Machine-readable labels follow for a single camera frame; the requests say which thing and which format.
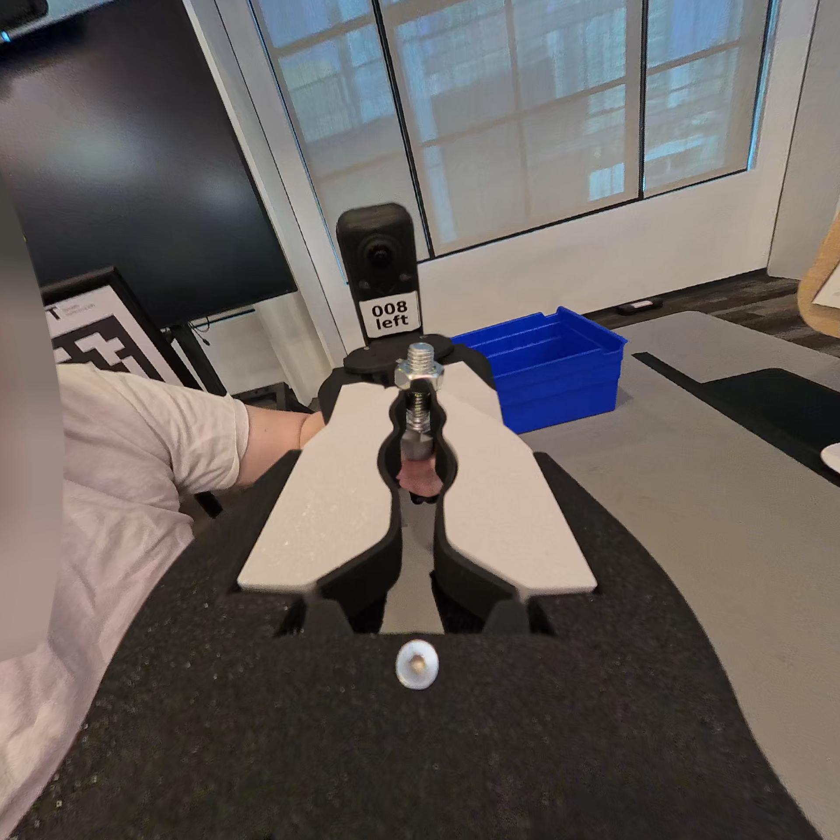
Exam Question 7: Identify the person's left hand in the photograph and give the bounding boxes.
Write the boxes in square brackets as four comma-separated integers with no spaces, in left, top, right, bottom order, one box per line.
[398,458,441,500]

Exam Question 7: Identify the large black monitor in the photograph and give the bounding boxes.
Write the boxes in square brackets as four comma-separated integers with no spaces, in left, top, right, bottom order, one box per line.
[0,0,299,329]

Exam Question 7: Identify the black white marker poster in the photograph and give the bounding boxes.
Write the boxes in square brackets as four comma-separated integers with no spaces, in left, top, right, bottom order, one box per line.
[41,266,227,395]

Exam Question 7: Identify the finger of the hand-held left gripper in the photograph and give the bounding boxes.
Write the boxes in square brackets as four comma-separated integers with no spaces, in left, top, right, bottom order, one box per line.
[441,374,508,432]
[323,382,396,434]

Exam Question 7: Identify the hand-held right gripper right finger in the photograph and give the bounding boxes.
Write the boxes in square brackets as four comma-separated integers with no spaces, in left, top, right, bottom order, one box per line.
[430,397,599,636]

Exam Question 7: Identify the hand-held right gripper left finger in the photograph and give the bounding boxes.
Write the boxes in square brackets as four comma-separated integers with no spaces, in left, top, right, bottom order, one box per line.
[236,397,403,636]

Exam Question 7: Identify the wooden board document stand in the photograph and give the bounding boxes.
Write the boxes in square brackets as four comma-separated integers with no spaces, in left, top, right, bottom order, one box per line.
[797,210,840,475]

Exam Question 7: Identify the person's left forearm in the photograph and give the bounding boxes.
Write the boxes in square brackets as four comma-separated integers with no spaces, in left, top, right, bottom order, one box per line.
[239,403,327,488]

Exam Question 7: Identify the black table cable flap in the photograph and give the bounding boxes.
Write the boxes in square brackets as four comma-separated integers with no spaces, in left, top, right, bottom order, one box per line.
[702,367,840,488]

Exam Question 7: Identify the large steel nut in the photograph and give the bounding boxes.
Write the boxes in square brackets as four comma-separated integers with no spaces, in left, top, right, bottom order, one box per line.
[394,363,448,390]

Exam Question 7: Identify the blue plastic bin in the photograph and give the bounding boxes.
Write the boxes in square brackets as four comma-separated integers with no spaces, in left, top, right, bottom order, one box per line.
[451,306,629,435]

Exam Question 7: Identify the large window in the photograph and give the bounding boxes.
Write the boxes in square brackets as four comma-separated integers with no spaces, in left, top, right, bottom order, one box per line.
[246,0,782,258]

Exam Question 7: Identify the large steel bolt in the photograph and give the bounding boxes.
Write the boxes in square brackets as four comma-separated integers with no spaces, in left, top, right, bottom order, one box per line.
[399,343,437,463]

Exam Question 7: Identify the black video bar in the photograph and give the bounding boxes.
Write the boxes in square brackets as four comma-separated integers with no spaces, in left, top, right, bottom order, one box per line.
[0,0,50,42]

